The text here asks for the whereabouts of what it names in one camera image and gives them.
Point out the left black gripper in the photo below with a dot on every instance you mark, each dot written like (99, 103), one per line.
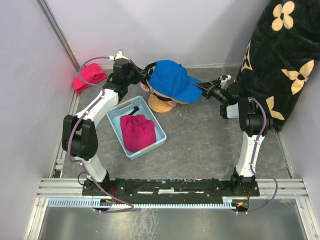
(141, 74)

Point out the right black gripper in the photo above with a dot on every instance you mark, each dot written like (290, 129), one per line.
(207, 90)

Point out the pink cap with R logo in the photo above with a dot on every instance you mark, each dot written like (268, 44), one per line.
(171, 102)

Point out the tan cap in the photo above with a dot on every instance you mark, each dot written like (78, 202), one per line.
(167, 98)

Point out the colourful cap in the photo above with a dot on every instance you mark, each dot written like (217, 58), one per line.
(171, 79)

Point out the magenta cap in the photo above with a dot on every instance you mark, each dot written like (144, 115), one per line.
(138, 132)

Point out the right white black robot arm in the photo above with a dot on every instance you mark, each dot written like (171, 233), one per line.
(255, 120)

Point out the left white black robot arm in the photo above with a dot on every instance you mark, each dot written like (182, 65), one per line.
(79, 135)

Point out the wooden hat stand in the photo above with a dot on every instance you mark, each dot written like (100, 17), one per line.
(158, 106)

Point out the light blue plastic basket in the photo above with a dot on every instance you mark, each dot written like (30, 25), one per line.
(135, 106)

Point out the red cloth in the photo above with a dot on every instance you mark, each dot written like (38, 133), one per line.
(91, 73)

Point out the black floral blanket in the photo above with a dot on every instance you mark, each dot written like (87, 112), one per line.
(282, 52)

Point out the aluminium corner profile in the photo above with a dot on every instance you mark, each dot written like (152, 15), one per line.
(48, 14)

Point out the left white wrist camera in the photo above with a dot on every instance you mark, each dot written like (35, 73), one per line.
(118, 55)

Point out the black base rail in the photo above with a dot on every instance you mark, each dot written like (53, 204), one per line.
(177, 191)

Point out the light blue cable duct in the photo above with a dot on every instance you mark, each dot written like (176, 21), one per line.
(99, 204)

